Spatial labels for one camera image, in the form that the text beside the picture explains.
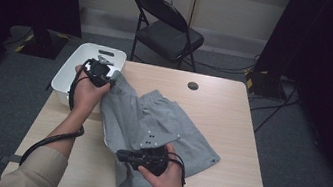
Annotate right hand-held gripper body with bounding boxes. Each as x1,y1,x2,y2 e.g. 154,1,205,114
124,125,183,181

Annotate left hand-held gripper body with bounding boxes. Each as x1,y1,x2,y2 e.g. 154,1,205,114
80,52,117,91

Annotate white plastic basket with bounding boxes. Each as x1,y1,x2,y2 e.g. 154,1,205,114
47,37,129,118

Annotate grey shorts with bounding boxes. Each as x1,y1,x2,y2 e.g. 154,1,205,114
86,68,233,187

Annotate person's left hand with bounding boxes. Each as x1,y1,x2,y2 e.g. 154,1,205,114
66,63,115,122

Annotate person's right hand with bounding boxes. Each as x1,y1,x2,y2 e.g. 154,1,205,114
134,138,193,187

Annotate black stand base striped tape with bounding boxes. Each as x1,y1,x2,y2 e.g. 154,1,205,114
240,67,294,103
5,22,73,63

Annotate black folding chair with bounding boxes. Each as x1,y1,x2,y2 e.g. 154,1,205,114
121,0,212,74

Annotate round black table grommet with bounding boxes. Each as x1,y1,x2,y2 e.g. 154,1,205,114
186,81,200,93

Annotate grey tape marker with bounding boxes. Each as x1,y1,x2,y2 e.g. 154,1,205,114
0,151,24,167

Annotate right hand-held gripper cable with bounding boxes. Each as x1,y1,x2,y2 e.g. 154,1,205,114
161,150,192,187

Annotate hand-held gripper cable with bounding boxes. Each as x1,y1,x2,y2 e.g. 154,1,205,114
17,49,98,176
161,150,192,187

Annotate left hand-held gripper cable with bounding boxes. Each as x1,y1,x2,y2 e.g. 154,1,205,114
17,49,98,176

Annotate beige wall conduit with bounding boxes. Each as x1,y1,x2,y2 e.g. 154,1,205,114
186,0,201,29

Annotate black floor cable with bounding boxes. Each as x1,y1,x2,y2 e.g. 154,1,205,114
244,80,303,140
188,44,260,79

